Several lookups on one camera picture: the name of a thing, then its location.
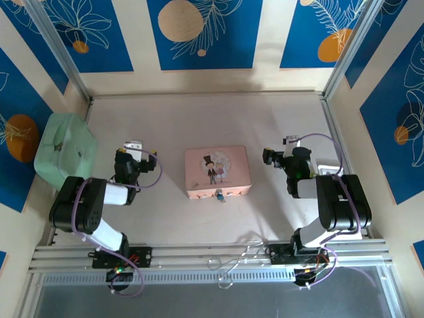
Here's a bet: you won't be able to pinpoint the blue floral wall poster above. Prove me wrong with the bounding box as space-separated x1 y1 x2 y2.
344 0 424 89
38 0 134 74
359 32 424 205
146 0 264 71
279 0 369 70
0 5 70 96
0 48 64 213

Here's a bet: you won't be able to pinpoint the aluminium rail with arm bases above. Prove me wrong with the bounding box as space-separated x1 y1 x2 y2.
27 237 394 276

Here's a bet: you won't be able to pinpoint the left black controller board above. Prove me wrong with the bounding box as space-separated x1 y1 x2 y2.
105 264 136 284

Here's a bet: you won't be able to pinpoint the aluminium frame post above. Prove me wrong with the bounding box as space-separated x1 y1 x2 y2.
323 0 385 99
23 0 93 102

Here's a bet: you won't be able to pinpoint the black controller board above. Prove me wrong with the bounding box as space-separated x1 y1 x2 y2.
105 264 136 284
293 267 327 289

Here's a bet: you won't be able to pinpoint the aluminium frame side rail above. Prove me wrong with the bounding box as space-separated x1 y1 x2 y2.
319 95 371 239

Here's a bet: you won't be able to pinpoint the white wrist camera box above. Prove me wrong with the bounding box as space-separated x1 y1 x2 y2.
123 140 144 160
282 134 301 158

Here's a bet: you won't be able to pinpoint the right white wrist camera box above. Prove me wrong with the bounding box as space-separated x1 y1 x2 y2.
282 134 301 158

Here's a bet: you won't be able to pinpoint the grey slotted cable duct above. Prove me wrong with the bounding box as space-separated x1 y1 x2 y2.
38 268 388 286

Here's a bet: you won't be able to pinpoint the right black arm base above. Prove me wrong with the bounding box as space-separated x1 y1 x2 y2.
267 242 331 266

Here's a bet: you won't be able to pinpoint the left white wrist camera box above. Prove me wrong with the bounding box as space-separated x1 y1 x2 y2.
123 140 144 160

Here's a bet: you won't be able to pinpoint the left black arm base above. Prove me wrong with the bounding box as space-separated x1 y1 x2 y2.
88 245 154 270

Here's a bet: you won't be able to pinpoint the silver wire loops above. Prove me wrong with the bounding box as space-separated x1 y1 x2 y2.
206 236 271 290

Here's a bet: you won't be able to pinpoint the green medicine bag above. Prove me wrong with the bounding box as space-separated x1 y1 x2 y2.
34 112 99 191

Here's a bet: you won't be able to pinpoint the right black controller board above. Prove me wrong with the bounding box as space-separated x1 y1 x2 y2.
293 267 327 289

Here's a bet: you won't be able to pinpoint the pink cartoon couple box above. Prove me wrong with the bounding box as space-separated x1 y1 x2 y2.
184 144 254 201

